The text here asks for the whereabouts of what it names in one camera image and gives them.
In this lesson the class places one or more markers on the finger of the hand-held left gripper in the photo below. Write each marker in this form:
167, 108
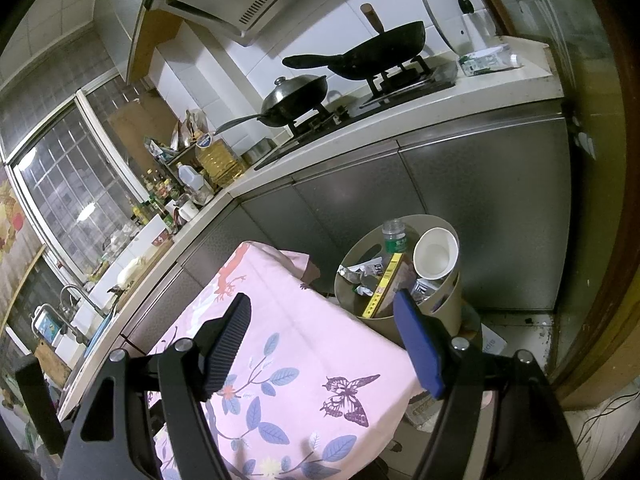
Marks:
40, 405

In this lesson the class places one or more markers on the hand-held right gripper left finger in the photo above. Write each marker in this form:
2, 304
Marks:
230, 345

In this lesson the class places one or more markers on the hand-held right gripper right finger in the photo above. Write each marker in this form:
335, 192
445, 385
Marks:
417, 345

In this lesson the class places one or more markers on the beige round bin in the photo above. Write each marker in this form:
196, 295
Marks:
445, 310

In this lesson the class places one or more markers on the white black packet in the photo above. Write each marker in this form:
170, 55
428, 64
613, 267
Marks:
425, 289

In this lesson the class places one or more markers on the yellow black box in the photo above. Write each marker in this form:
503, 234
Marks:
385, 280

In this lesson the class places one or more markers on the silver foil wrapper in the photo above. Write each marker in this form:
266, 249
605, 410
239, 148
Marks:
362, 272

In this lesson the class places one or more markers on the white paper cup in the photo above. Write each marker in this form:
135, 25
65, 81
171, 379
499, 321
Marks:
435, 255

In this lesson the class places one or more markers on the clear plastic bottle green label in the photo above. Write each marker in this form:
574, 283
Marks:
396, 245

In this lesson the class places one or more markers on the wooden cutting board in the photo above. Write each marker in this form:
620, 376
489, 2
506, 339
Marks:
52, 365

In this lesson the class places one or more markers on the pink floral tablecloth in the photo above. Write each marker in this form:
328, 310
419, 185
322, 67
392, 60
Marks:
300, 340

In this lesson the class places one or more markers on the steel faucet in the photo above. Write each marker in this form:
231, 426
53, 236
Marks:
75, 290

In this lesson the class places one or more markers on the white mug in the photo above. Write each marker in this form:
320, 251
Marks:
189, 212

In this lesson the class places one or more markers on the grey kitchen cabinet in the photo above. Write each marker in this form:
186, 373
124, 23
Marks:
475, 200

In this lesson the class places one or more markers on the row of condiment bottles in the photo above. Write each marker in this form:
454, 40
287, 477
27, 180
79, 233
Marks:
155, 192

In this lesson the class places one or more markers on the white plastic jug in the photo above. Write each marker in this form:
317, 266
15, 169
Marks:
187, 177

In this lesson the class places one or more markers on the yellow cooking oil bottle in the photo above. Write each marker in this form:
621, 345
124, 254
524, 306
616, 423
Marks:
217, 162

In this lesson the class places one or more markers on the barred kitchen window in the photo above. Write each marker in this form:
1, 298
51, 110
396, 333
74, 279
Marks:
65, 185

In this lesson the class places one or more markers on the black gas stove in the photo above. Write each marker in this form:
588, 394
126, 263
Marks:
400, 90

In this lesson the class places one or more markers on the steel wok with lid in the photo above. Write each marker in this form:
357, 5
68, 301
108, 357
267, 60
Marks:
295, 97

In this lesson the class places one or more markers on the green white tissue pack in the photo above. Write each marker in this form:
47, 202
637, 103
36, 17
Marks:
487, 60

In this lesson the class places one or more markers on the black wok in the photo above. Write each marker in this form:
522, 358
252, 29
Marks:
385, 50

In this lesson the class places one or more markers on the glass pot lid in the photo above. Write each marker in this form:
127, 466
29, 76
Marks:
440, 0

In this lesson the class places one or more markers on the fruit wall poster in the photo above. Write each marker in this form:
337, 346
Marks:
12, 220

